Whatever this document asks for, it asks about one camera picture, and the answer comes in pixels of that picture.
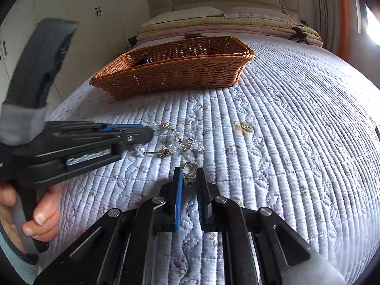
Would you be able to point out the pink pillow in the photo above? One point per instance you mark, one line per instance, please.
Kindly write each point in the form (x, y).
(256, 12)

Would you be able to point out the left hand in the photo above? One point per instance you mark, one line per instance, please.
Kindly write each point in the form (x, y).
(45, 223)

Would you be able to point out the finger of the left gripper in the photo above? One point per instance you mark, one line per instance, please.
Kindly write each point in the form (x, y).
(122, 127)
(143, 135)

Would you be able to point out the cream floral pillow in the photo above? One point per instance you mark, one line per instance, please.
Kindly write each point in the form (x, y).
(190, 13)

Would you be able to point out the window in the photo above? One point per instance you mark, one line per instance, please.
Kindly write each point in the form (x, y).
(367, 23)

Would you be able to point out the white wardrobe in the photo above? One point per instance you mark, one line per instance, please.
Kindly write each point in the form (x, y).
(102, 35)

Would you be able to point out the brown wicker basket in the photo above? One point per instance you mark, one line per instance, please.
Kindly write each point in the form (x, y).
(187, 64)

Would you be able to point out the grey orange curtain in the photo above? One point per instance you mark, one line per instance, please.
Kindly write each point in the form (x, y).
(334, 25)

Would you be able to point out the gold square pendant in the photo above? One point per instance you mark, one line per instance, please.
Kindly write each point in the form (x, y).
(189, 170)

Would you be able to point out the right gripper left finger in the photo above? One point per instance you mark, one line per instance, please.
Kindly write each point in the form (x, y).
(159, 214)

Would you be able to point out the dark brown object on bed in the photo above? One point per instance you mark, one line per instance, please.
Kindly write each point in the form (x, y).
(192, 35)

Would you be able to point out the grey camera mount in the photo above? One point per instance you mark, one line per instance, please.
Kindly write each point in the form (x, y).
(24, 109)

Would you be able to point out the black scrunchie in basket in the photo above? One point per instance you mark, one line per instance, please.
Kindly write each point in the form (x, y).
(144, 60)

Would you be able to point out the folded beige pink quilts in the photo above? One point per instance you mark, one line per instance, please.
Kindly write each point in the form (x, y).
(207, 25)

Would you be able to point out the teal sleeve forearm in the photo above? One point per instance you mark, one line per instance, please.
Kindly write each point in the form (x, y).
(16, 267)

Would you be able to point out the black object on quilts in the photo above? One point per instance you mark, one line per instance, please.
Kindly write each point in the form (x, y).
(299, 35)

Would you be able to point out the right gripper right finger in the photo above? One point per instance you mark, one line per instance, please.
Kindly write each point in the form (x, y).
(223, 215)

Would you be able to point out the white quilted bedspread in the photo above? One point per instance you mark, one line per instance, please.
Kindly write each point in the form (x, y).
(297, 134)

